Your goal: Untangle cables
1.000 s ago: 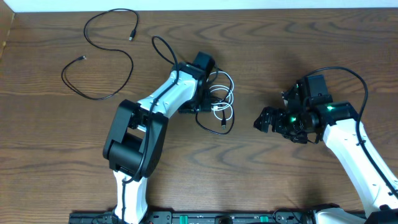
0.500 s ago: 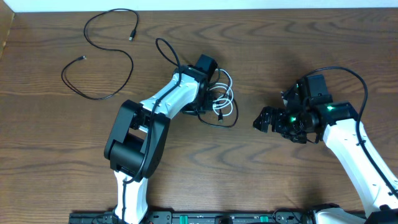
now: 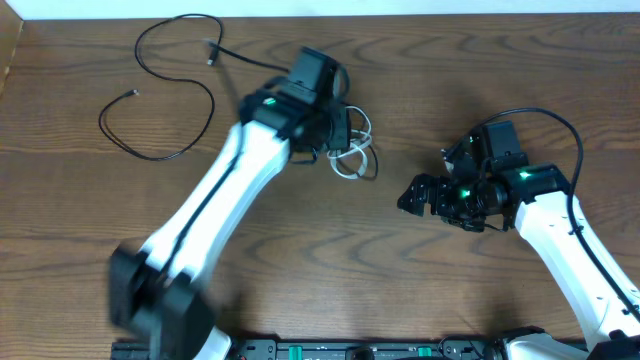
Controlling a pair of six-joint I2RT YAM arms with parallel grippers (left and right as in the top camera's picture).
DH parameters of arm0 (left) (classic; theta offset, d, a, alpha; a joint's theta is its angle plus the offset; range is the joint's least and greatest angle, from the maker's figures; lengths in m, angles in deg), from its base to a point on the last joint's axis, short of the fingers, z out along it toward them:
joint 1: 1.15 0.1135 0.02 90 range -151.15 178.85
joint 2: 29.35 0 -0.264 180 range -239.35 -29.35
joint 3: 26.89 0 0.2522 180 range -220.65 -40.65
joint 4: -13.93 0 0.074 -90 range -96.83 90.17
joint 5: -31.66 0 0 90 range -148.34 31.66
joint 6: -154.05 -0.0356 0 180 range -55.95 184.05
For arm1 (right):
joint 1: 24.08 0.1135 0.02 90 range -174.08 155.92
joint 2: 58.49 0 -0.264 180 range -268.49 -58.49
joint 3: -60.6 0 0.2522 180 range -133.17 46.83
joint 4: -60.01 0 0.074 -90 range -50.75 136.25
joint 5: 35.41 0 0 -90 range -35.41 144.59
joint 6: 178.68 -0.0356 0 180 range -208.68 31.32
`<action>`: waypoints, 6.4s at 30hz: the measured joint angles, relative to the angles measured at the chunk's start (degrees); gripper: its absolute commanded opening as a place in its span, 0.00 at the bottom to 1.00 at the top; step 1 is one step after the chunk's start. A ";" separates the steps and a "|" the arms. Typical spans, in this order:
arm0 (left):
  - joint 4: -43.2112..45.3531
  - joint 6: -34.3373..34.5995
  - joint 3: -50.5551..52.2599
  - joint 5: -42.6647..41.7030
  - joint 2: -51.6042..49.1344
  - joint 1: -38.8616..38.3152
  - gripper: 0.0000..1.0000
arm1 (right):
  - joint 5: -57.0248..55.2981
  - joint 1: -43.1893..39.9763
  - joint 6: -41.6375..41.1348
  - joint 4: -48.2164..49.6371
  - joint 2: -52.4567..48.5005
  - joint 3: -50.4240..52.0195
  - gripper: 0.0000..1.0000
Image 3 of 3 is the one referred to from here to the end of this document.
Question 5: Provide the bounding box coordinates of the white usb cable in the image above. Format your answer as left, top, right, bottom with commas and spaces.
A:
327, 105, 374, 180

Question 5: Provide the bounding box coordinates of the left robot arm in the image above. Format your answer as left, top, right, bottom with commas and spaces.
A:
108, 47, 350, 359

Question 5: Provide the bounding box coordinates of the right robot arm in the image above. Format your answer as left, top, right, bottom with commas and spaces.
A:
397, 121, 639, 359

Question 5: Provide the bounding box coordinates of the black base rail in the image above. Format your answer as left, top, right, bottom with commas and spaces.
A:
110, 337, 589, 360

